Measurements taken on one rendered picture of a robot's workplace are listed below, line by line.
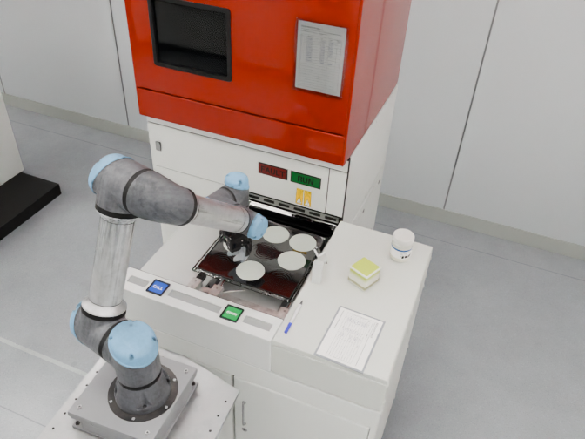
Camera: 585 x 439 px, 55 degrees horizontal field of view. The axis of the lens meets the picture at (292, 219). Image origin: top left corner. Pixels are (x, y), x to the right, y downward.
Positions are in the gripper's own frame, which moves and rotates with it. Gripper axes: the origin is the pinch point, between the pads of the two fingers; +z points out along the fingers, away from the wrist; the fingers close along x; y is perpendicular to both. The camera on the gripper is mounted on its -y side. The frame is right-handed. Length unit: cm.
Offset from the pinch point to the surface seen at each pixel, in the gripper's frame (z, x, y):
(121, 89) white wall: 52, -249, -67
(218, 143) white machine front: -24.6, -35.3, -14.1
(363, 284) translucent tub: -8.3, 39.9, -18.1
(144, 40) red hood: -61, -54, 2
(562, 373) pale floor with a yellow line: 91, 78, -135
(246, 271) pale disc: 1.3, 4.9, 2.0
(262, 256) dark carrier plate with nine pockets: 1.4, 1.9, -6.9
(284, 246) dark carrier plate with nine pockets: 1.3, 2.5, -16.4
